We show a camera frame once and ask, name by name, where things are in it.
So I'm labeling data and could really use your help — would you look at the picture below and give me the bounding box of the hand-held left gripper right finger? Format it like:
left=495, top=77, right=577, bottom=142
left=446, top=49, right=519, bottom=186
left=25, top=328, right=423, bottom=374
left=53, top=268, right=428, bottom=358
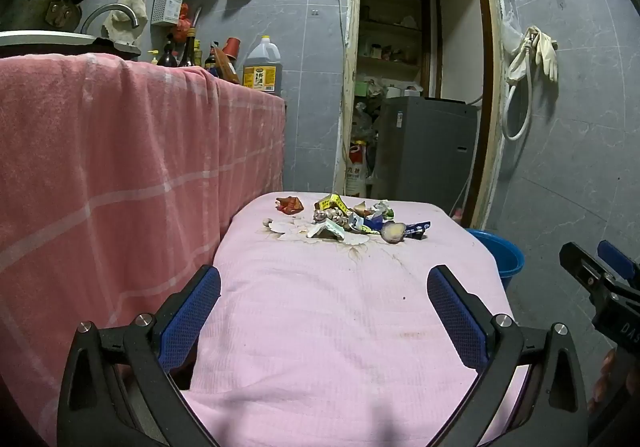
left=426, top=264, right=588, bottom=447

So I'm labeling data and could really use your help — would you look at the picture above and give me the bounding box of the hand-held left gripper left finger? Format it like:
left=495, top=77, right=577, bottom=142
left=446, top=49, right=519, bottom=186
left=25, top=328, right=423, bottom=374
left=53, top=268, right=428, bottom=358
left=56, top=264, right=222, bottom=447

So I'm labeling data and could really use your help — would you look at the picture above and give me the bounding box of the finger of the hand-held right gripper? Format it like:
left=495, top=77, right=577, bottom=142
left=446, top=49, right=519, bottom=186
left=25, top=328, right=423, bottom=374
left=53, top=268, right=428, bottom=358
left=597, top=239, right=640, bottom=289
left=559, top=241, right=622, bottom=324

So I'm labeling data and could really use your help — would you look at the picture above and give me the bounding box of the blue plastic bucket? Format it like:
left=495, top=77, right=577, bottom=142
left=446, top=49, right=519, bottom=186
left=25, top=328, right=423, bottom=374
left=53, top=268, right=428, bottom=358
left=465, top=228, right=526, bottom=292

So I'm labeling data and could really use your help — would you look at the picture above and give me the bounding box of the silver wrapper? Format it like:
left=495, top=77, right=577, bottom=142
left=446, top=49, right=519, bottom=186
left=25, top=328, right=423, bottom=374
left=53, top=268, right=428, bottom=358
left=352, top=200, right=396, bottom=223

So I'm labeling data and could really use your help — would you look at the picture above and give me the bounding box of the yellow snack wrapper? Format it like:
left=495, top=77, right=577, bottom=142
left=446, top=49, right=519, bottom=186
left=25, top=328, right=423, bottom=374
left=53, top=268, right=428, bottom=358
left=314, top=194, right=348, bottom=215

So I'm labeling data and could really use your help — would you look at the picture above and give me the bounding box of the person's right hand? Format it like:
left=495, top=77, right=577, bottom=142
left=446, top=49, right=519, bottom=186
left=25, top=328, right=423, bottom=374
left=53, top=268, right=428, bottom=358
left=587, top=346, right=640, bottom=417

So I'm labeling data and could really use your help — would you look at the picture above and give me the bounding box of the dark blue wrapper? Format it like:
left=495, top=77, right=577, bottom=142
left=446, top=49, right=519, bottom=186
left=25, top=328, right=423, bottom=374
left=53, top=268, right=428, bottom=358
left=400, top=220, right=432, bottom=240

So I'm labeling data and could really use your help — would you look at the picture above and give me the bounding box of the pale pink table cloth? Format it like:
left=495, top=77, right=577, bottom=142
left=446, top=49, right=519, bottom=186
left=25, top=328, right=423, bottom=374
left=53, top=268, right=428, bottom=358
left=185, top=191, right=531, bottom=447

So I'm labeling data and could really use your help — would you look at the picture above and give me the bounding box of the blue white wrapper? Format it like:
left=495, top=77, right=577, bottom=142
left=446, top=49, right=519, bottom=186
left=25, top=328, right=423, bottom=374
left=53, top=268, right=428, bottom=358
left=349, top=214, right=382, bottom=234

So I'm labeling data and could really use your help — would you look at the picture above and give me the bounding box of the white paper scrap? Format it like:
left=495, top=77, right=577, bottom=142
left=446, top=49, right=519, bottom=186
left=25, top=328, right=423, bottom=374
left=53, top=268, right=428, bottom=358
left=306, top=220, right=346, bottom=242

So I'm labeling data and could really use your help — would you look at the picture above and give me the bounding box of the pink checked cloth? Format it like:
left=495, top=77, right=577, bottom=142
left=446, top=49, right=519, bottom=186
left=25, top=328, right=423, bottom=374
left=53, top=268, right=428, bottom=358
left=0, top=52, right=288, bottom=447

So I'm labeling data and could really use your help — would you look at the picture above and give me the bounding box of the grey cabinet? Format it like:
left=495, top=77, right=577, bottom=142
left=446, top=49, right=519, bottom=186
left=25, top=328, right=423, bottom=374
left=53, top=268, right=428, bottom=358
left=372, top=96, right=480, bottom=205

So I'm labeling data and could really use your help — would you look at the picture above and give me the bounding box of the white red flour sack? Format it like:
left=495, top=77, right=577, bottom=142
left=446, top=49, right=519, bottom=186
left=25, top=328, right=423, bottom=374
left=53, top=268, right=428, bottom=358
left=346, top=141, right=373, bottom=198

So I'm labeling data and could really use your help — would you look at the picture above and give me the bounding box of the cream rubber glove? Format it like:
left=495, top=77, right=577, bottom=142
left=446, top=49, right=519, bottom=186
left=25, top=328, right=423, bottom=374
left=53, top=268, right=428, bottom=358
left=506, top=34, right=533, bottom=84
left=532, top=27, right=559, bottom=83

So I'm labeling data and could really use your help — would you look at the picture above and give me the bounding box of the pile of plastic bags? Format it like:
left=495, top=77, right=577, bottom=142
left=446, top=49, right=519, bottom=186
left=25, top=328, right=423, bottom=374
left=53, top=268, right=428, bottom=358
left=352, top=100, right=383, bottom=143

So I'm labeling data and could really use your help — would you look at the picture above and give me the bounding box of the clear plastic bag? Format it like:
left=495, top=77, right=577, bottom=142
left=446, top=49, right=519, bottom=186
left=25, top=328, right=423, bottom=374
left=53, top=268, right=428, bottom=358
left=501, top=10, right=523, bottom=53

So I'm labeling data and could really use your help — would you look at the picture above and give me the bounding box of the large oil jug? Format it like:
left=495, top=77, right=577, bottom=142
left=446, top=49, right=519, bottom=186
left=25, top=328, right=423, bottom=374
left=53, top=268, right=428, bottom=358
left=242, top=38, right=283, bottom=95

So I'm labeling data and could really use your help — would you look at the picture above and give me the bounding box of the dark sauce bottle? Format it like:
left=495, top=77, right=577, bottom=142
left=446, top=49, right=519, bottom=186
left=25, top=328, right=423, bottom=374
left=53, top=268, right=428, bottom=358
left=179, top=28, right=197, bottom=68
left=156, top=42, right=178, bottom=69
left=204, top=42, right=221, bottom=78

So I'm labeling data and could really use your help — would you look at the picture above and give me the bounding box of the red plastic bag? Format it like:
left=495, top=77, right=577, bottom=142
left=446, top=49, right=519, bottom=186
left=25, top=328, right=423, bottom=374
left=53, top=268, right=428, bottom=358
left=174, top=2, right=197, bottom=42

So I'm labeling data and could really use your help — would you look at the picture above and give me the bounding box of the wooden shelf unit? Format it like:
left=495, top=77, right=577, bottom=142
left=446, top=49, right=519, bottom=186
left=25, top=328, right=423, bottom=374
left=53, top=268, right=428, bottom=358
left=357, top=0, right=431, bottom=93

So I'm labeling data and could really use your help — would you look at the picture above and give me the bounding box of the metal utensil holder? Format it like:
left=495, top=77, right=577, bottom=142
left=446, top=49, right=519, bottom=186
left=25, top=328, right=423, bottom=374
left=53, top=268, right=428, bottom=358
left=151, top=0, right=183, bottom=25

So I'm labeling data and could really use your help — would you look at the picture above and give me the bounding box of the white basin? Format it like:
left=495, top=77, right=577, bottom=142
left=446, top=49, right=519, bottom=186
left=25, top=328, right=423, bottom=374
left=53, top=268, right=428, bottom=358
left=0, top=30, right=98, bottom=59

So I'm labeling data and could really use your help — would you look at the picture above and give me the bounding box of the metal faucet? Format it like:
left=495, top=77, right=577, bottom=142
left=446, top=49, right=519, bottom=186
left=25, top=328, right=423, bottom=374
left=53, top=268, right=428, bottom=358
left=80, top=3, right=140, bottom=34

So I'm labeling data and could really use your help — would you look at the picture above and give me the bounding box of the white hose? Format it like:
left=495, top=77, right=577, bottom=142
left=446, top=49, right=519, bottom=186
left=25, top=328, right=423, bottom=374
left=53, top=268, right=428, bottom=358
left=501, top=40, right=535, bottom=142

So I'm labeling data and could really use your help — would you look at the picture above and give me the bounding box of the wooden door frame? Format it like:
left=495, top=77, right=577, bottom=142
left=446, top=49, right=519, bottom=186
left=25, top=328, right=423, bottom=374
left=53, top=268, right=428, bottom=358
left=335, top=0, right=506, bottom=228

